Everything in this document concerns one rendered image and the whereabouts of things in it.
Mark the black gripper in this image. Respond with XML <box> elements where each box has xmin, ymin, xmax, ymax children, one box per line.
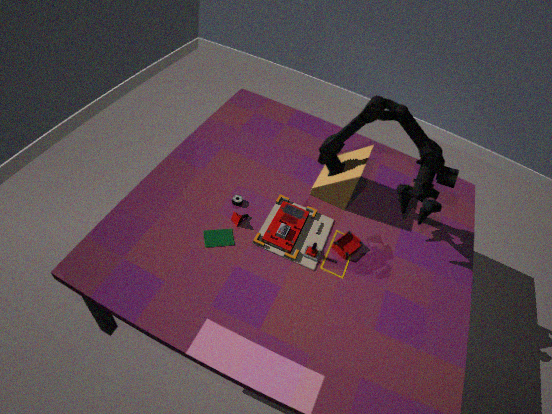
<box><xmin>396</xmin><ymin>177</ymin><xmax>442</xmax><ymax>225</ymax></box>

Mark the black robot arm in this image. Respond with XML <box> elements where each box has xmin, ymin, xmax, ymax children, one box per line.
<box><xmin>318</xmin><ymin>95</ymin><xmax>459</xmax><ymax>188</ymax></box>

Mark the flat green square pad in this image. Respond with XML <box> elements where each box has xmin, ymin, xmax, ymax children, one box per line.
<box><xmin>203</xmin><ymin>229</ymin><xmax>234</xmax><ymax>248</ymax></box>

